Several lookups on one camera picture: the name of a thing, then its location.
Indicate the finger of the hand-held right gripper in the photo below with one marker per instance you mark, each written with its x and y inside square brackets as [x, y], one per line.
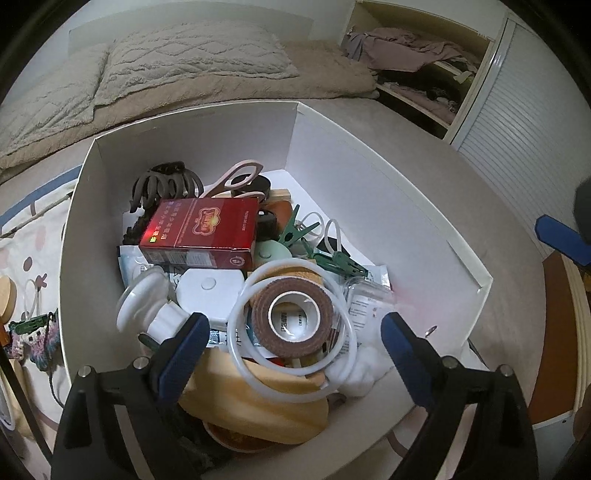
[561, 237]

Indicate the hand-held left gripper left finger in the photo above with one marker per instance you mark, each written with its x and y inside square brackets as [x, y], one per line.
[184, 341]

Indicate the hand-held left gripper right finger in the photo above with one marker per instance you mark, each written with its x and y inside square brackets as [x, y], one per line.
[401, 346]

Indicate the white knob lid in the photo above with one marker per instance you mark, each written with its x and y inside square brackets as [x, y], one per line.
[138, 295]

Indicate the red cardboard box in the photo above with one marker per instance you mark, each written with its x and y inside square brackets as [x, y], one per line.
[198, 230]

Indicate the white storage box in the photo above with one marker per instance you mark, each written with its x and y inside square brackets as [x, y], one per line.
[369, 184]

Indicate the white cotton ball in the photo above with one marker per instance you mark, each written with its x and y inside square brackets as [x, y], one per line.
[364, 374]

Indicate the white round device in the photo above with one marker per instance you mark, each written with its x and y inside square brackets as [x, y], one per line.
[210, 290]

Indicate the silver foil packet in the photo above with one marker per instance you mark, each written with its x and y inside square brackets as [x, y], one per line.
[369, 295]

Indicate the printed foil packet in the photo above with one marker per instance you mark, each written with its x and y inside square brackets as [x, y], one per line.
[134, 265]

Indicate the green clothespin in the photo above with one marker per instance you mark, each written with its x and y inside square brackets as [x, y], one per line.
[341, 263]
[293, 233]

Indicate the yellow sponge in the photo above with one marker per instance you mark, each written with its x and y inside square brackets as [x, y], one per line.
[258, 415]

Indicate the brown tape roll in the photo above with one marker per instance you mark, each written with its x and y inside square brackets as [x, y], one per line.
[291, 323]

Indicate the white shutter door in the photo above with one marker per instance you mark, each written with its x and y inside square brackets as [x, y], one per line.
[508, 115]

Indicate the black lace band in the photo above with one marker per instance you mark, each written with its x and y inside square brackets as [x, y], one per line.
[131, 230]

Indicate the mint round case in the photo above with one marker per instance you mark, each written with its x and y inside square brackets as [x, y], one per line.
[270, 251]

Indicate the crocheted pouch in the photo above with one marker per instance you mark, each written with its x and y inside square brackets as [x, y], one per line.
[37, 341]

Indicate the brown hair claw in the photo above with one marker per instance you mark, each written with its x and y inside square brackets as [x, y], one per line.
[161, 184]

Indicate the black round cap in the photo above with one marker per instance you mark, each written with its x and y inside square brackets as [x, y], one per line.
[251, 184]

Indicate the round wooden lid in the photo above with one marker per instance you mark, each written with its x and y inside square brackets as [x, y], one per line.
[7, 295]

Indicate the printed blanket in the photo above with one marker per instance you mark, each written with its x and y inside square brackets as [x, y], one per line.
[27, 240]

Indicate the pile of clothes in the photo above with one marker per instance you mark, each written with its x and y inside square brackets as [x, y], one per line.
[406, 46]

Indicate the tan blanket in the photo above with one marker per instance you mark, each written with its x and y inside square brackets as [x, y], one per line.
[332, 64]

